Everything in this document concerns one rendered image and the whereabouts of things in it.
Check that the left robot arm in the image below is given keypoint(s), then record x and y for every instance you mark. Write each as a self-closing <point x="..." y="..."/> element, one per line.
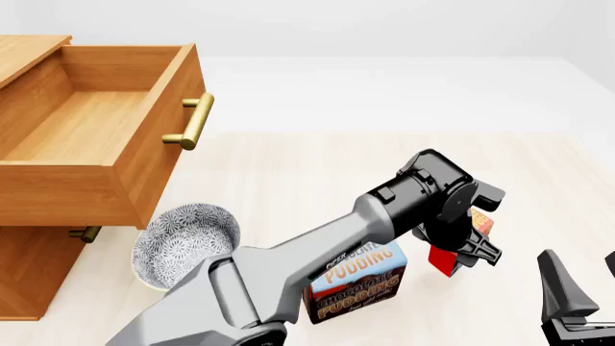
<point x="336" y="230"/>

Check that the chocolate pudding box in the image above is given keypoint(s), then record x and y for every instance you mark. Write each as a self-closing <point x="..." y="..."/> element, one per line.
<point x="360" y="293"/>

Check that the blue-white patterned bowl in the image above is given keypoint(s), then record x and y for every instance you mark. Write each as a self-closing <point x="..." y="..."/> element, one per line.
<point x="182" y="238"/>

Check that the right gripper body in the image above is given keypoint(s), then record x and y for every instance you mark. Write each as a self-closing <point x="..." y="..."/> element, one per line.
<point x="581" y="333"/>

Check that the closed wooden drawer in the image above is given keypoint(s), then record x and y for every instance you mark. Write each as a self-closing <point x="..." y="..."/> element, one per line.
<point x="62" y="268"/>

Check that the red butter box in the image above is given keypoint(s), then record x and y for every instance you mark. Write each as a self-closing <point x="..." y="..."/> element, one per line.
<point x="443" y="261"/>

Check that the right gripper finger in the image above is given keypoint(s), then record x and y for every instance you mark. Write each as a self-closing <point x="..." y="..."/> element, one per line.
<point x="610" y="265"/>
<point x="564" y="288"/>

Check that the wooden cabinet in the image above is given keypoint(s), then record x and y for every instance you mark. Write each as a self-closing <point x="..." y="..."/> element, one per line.
<point x="24" y="54"/>

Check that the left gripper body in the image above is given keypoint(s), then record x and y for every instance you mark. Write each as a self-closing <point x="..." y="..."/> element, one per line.
<point x="439" y="238"/>

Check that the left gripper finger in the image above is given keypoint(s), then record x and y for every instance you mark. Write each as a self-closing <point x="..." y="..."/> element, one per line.
<point x="484" y="248"/>

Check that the open wooden drawer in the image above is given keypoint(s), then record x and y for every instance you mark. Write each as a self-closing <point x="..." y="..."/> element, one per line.
<point x="57" y="194"/>

